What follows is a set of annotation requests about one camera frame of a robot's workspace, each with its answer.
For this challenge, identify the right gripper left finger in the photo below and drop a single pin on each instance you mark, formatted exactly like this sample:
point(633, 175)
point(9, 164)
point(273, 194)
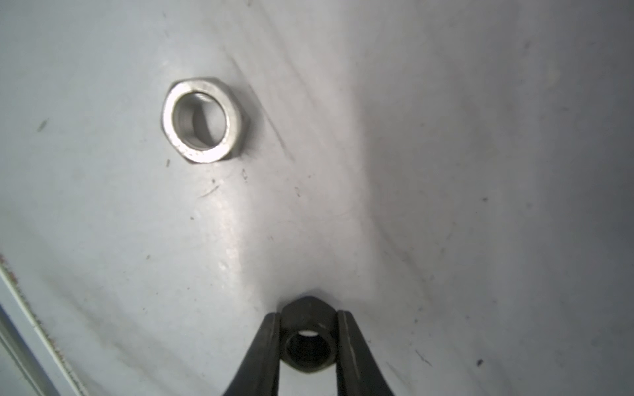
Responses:
point(258, 373)

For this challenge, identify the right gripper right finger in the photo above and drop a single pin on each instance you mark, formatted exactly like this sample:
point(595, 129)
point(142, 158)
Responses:
point(358, 374)

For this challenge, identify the black hex nut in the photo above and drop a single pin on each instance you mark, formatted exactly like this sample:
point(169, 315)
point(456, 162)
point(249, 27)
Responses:
point(309, 330)

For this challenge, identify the silver hex nut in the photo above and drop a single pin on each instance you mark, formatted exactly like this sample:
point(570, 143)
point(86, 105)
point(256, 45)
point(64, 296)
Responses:
point(186, 122)

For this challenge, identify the aluminium mounting rail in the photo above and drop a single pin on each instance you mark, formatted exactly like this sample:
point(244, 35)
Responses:
point(29, 357)

